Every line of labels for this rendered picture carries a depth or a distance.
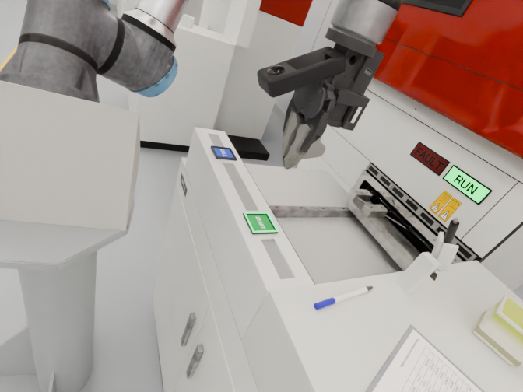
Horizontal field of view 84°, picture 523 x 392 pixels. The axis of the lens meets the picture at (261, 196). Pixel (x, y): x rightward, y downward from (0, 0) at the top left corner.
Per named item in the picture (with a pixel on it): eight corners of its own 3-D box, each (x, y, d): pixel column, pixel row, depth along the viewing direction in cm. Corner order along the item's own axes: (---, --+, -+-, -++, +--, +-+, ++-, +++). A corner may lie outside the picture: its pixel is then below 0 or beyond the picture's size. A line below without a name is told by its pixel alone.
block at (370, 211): (377, 210, 97) (382, 204, 95) (384, 217, 95) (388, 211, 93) (360, 210, 93) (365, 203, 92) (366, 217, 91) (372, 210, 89)
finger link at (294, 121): (307, 169, 52) (330, 122, 47) (279, 166, 49) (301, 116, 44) (299, 160, 54) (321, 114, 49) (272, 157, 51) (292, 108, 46)
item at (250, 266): (213, 169, 94) (224, 131, 87) (285, 329, 56) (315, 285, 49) (184, 166, 90) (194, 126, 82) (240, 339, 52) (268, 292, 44)
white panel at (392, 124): (310, 148, 139) (351, 63, 118) (446, 293, 83) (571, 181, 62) (304, 147, 138) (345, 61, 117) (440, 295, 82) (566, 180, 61)
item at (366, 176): (354, 190, 112) (366, 169, 107) (445, 285, 82) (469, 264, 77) (350, 190, 111) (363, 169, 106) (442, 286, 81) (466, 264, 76)
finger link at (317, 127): (311, 158, 44) (338, 103, 40) (303, 156, 43) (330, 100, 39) (297, 142, 47) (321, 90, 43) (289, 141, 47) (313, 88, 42)
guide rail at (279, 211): (361, 213, 105) (366, 207, 103) (365, 217, 103) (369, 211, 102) (234, 212, 80) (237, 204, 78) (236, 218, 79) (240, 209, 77)
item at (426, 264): (411, 276, 59) (455, 229, 52) (425, 292, 57) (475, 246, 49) (391, 279, 56) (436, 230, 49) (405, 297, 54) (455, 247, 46)
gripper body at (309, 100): (352, 135, 45) (396, 56, 39) (308, 127, 41) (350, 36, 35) (326, 114, 51) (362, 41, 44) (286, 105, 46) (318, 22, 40)
